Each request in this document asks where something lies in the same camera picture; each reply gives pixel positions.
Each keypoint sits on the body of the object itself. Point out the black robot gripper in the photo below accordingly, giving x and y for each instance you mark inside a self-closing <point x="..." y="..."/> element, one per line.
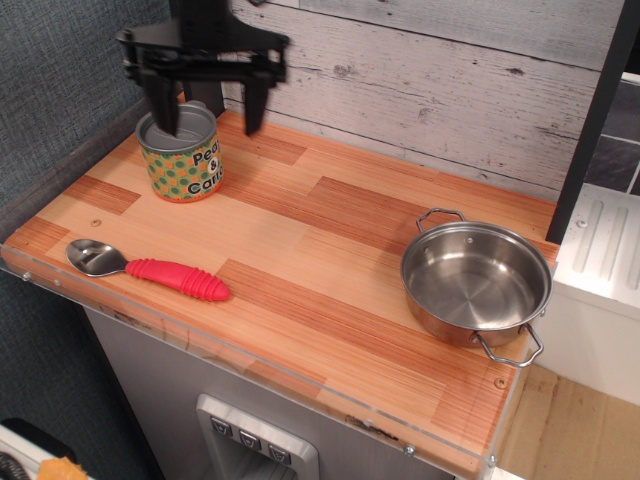
<point x="246" y="54"/>

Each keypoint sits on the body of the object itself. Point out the stainless steel pot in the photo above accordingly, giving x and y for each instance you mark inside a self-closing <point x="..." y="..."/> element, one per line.
<point x="477" y="285"/>

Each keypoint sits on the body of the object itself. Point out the clear acrylic table edge guard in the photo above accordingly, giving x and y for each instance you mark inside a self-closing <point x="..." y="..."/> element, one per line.
<point x="330" y="345"/>

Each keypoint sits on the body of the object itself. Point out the peas and carrots toy can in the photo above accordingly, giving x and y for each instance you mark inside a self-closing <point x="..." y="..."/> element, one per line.
<point x="186" y="167"/>

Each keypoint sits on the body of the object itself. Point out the grey toy fridge cabinet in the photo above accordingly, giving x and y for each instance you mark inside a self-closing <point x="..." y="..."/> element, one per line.
<point x="162" y="384"/>

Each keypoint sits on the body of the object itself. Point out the silver dispenser button panel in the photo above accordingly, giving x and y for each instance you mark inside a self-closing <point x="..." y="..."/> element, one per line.
<point x="242" y="446"/>

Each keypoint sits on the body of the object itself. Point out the orange object bottom left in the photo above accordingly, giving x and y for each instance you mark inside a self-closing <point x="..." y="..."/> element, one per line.
<point x="60" y="469"/>

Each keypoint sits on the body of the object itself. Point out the white toy sink counter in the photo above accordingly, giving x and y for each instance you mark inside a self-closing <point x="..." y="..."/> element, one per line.
<point x="591" y="329"/>

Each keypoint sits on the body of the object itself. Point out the dark grey left post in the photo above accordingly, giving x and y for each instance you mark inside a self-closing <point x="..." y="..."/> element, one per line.
<point x="205" y="97"/>

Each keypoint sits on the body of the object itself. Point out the dark grey post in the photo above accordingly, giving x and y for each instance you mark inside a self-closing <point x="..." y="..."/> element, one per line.
<point x="205" y="97"/>
<point x="616" y="59"/>

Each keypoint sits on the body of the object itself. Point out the red handled metal spoon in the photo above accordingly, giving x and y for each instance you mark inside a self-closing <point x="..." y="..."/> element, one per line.
<point x="97" y="259"/>

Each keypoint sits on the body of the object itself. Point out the dark grey right post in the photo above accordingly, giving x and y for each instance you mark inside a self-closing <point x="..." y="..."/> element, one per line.
<point x="616" y="59"/>

